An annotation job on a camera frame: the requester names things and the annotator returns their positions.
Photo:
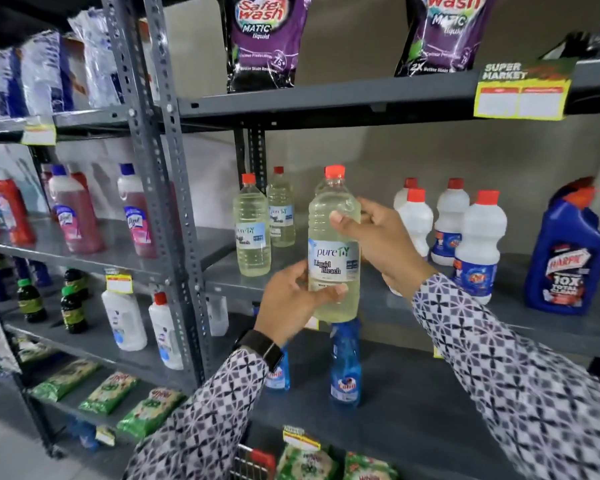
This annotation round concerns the person's left hand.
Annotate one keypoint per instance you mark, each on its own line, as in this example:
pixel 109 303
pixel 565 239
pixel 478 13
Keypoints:
pixel 285 304

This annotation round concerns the person's right hand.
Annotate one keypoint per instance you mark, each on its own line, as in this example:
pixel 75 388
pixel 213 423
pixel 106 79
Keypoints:
pixel 395 244

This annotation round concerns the person's right thumb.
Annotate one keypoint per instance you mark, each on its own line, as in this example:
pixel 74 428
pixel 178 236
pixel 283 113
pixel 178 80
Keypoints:
pixel 345 225

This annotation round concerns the person's left thumb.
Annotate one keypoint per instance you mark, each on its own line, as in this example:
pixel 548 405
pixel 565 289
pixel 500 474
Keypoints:
pixel 327 292

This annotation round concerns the clear bleach bottle red cap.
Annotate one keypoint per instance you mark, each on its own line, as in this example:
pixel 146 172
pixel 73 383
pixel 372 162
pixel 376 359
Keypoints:
pixel 281 214
pixel 251 229
pixel 332 214

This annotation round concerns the person's left forearm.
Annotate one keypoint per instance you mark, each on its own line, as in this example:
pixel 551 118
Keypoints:
pixel 205 419

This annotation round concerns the person's right forearm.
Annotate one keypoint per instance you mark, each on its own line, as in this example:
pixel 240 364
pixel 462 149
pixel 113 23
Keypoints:
pixel 505 374

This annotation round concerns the white bottle red cap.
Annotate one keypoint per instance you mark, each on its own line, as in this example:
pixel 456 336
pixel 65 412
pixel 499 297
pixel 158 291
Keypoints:
pixel 480 244
pixel 404 192
pixel 450 219
pixel 417 219

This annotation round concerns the blue glass cleaner spray bottle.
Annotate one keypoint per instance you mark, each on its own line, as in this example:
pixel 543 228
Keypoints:
pixel 345 364
pixel 279 377

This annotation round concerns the black smartwatch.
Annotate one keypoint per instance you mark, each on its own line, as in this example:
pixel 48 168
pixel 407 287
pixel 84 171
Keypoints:
pixel 260 344

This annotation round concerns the small clear plastic bottle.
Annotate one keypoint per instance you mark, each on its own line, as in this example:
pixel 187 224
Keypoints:
pixel 218 314

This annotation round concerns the grey metal shelving unit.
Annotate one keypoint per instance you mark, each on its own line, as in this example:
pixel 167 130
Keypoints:
pixel 145 159
pixel 405 399

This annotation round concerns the small yellow shelf price tag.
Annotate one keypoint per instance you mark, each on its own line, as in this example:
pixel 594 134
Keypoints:
pixel 300 438
pixel 119 282
pixel 105 435
pixel 38 132

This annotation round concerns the white bottle blue label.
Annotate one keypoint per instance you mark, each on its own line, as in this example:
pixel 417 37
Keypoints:
pixel 125 322
pixel 166 334

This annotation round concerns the green scrub pad packet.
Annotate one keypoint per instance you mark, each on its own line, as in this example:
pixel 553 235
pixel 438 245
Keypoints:
pixel 370 468
pixel 150 412
pixel 34 351
pixel 109 393
pixel 305 464
pixel 65 379

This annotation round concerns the purple detergent pouch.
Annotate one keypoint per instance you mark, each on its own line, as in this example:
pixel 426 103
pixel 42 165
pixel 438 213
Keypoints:
pixel 445 34
pixel 265 39

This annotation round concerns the pink floor cleaner bottle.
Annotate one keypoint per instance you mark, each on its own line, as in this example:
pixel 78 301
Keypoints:
pixel 77 214
pixel 137 219

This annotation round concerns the large yellow shelf price tag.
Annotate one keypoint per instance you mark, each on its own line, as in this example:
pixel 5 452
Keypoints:
pixel 522 92

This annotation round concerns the blue toilet cleaner bottle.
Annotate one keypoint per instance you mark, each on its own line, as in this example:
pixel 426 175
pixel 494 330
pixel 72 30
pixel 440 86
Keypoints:
pixel 570 187
pixel 567 254

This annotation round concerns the dark green bottle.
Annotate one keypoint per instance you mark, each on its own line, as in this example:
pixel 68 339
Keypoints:
pixel 31 302
pixel 76 279
pixel 73 312

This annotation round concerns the white blue detergent packet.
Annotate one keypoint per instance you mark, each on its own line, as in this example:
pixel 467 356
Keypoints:
pixel 0 87
pixel 97 54
pixel 45 74

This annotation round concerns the dark pouch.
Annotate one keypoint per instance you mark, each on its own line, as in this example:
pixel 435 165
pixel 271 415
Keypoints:
pixel 585 42

